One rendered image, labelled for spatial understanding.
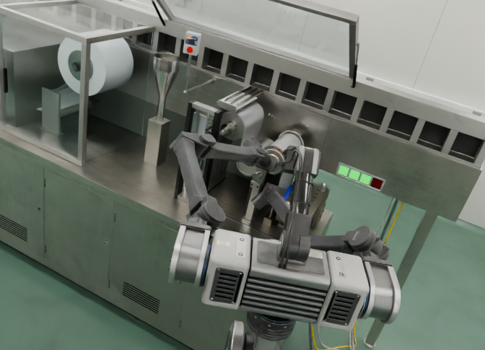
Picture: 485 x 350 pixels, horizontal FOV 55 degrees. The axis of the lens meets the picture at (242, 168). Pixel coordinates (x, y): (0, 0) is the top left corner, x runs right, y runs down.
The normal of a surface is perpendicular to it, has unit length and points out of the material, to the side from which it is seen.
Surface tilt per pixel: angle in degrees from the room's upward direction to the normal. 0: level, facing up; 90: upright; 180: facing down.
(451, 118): 90
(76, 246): 90
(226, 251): 0
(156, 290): 90
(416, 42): 90
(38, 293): 0
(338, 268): 0
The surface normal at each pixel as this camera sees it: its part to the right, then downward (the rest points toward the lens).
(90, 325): 0.20, -0.86
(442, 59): -0.43, 0.36
